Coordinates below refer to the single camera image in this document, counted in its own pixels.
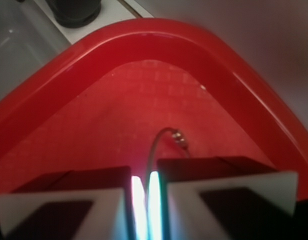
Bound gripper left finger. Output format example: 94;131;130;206
0;166;134;240

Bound red plastic tray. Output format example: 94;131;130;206
0;18;308;200

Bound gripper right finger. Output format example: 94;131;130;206
157;156;298;240

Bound silver keys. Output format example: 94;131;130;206
144;127;191;193

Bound dark faucet knob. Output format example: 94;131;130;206
45;0;102;29

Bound grey sink basin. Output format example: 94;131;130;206
0;0;71;101

